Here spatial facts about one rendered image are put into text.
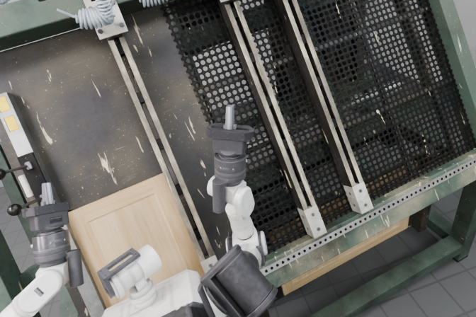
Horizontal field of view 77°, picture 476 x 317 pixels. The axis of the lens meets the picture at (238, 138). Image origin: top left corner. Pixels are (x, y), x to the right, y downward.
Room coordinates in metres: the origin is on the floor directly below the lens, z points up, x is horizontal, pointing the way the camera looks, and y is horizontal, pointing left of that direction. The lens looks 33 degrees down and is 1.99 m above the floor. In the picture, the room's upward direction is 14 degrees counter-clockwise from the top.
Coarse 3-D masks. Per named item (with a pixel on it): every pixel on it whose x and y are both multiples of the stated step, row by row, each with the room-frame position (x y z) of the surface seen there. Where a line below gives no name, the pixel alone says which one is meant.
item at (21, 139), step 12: (0, 96) 1.04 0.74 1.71; (12, 96) 1.07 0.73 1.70; (12, 108) 1.02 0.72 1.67; (12, 132) 0.97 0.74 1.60; (24, 132) 0.98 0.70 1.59; (24, 144) 0.95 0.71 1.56; (36, 156) 0.94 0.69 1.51; (48, 180) 0.90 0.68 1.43; (72, 240) 0.78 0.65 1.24; (84, 264) 0.73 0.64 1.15; (84, 276) 0.71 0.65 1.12; (84, 288) 0.68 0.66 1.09; (96, 288) 0.69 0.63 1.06; (84, 300) 0.66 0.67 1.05; (96, 300) 0.66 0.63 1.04; (96, 312) 0.64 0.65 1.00
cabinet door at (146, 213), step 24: (120, 192) 0.89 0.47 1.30; (144, 192) 0.89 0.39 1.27; (168, 192) 0.89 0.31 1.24; (72, 216) 0.84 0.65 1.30; (96, 216) 0.84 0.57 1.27; (120, 216) 0.84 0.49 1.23; (144, 216) 0.84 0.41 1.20; (168, 216) 0.84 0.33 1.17; (96, 240) 0.79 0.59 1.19; (120, 240) 0.79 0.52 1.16; (144, 240) 0.79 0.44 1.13; (168, 240) 0.79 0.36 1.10; (96, 264) 0.74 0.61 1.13; (168, 264) 0.74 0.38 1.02; (192, 264) 0.74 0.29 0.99
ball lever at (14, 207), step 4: (40, 196) 0.84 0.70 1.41; (36, 200) 0.82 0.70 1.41; (12, 204) 0.76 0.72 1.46; (16, 204) 0.76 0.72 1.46; (24, 204) 0.79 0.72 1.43; (28, 204) 0.79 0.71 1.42; (8, 208) 0.75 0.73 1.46; (12, 208) 0.75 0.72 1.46; (16, 208) 0.75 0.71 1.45; (20, 208) 0.76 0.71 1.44; (8, 212) 0.74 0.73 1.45; (12, 212) 0.74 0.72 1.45; (16, 212) 0.75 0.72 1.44; (20, 212) 0.75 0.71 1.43
